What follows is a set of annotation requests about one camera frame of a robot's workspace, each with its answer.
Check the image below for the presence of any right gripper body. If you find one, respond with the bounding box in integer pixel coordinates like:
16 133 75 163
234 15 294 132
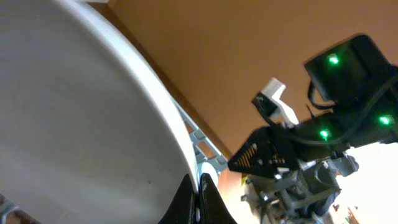
228 126 307 179

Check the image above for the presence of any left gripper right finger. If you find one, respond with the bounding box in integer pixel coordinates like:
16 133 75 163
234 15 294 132
199 173 236 224

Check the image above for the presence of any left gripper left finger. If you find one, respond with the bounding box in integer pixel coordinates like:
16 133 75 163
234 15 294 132
159 174 195 224

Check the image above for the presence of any grey dinner plate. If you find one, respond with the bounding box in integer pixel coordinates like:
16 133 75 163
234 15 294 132
1 1 198 223

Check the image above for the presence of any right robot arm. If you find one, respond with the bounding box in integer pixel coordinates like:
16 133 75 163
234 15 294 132
228 34 397 178

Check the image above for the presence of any grey plastic dishwasher rack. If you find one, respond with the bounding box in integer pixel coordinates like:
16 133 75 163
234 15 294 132
172 98 228 177

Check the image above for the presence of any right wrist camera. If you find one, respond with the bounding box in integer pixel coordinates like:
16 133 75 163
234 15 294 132
252 78 299 128

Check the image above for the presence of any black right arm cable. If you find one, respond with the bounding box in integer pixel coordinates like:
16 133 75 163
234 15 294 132
264 74 398 147

